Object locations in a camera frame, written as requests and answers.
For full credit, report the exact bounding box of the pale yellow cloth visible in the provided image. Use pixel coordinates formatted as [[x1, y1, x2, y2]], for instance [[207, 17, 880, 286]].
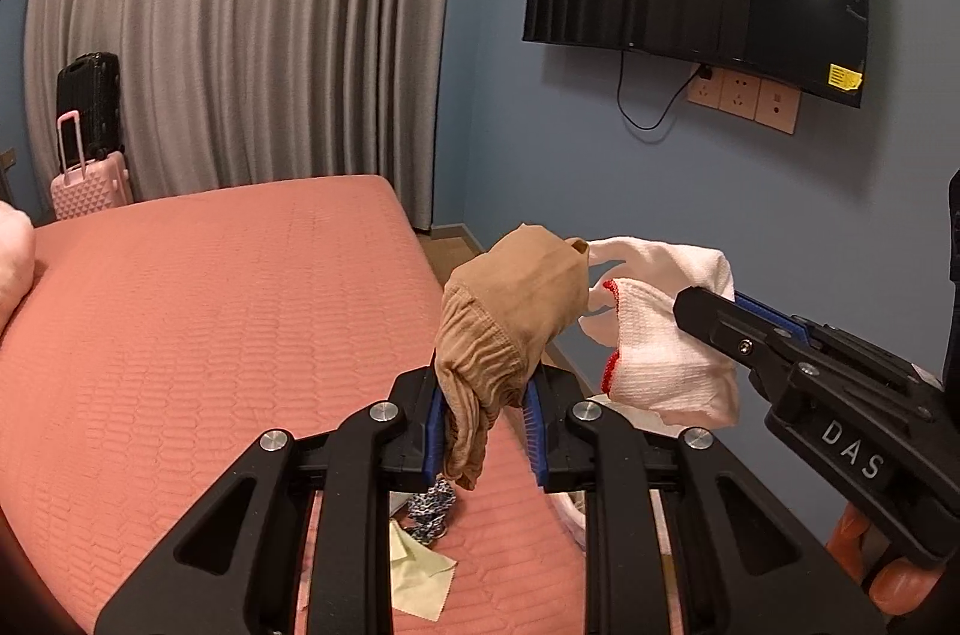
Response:
[[388, 519, 458, 622]]

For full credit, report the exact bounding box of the bin with white bag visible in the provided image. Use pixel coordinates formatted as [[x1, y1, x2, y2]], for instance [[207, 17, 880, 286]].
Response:
[[551, 391, 676, 553]]

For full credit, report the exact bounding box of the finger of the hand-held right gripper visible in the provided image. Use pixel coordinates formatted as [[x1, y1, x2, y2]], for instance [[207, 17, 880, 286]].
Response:
[[673, 286, 788, 381], [733, 292, 815, 344]]

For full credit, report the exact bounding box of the grey curtain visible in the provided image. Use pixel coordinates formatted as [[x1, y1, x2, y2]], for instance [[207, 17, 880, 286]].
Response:
[[22, 0, 462, 231]]

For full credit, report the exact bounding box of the person's right hand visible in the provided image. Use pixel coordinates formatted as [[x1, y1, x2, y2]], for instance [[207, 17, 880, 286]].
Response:
[[825, 500, 950, 615]]

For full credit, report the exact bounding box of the beige nylon stocking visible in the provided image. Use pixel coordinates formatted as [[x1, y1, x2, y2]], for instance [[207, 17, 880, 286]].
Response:
[[435, 222, 591, 491]]

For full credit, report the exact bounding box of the black suitcase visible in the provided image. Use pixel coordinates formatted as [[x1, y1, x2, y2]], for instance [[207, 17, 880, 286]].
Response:
[[56, 52, 125, 167]]

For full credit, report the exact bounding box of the bed with pink quilted cover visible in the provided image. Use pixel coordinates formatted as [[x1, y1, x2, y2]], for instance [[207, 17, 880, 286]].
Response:
[[0, 175, 593, 635]]

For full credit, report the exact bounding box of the black cable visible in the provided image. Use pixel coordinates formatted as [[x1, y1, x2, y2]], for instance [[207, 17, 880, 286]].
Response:
[[616, 49, 702, 133]]

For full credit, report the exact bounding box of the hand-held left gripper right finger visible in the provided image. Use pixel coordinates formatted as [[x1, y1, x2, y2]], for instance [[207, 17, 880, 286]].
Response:
[[523, 367, 887, 635]]

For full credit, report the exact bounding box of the black white leopard scrunchie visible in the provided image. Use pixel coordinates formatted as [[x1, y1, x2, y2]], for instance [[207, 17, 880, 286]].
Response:
[[401, 479, 458, 544]]

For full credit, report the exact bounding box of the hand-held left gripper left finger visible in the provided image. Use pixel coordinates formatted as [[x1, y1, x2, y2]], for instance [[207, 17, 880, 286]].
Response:
[[94, 367, 455, 635]]

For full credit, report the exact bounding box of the beige wall socket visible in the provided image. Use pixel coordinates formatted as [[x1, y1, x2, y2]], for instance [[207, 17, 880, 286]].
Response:
[[756, 79, 802, 136], [688, 68, 725, 110], [720, 71, 762, 121]]

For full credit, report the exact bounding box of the white glove with red trim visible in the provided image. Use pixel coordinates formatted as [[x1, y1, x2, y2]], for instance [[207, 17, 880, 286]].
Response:
[[577, 236, 742, 430]]

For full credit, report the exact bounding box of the white pillow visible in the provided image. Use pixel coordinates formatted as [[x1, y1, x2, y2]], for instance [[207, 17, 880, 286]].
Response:
[[0, 198, 36, 336]]

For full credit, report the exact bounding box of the pink suitcase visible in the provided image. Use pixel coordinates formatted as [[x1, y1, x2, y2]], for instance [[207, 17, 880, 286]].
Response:
[[50, 110, 134, 221]]

